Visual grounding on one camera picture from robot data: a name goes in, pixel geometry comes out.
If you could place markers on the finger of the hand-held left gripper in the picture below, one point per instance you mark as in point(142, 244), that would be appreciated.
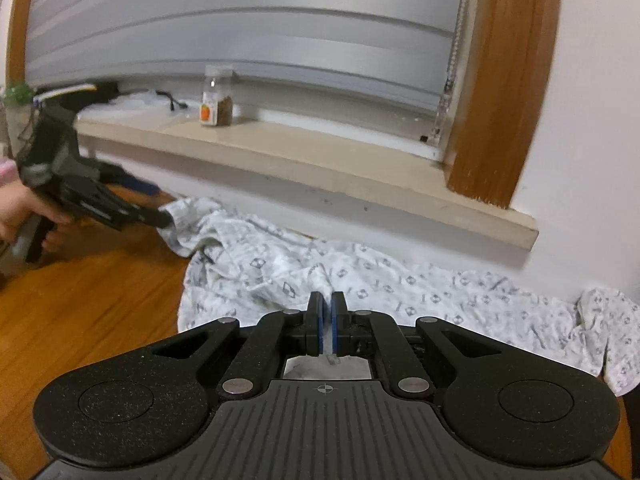
point(132, 185)
point(152, 217)

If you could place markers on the person's left hand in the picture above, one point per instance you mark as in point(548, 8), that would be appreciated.
point(12, 205)

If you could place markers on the wooden window frame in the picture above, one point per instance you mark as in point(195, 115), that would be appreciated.
point(505, 75)

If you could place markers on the grey window blind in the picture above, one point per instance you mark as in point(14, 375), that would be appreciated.
point(250, 15)

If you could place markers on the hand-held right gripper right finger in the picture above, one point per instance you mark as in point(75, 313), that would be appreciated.
point(336, 327)

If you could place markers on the beige window sill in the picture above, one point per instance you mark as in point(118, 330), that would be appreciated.
point(300, 155)

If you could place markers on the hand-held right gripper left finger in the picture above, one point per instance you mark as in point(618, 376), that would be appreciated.
point(320, 327)

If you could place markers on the glass jar with orange label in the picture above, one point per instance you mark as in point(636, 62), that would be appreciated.
point(217, 105)

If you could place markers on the green-capped container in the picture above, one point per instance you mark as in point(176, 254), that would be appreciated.
point(17, 92)

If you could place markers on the white patterned garment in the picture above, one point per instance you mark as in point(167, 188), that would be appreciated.
point(400, 290)

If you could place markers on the black yellow-edged case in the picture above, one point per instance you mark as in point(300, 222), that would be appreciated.
point(75, 89)

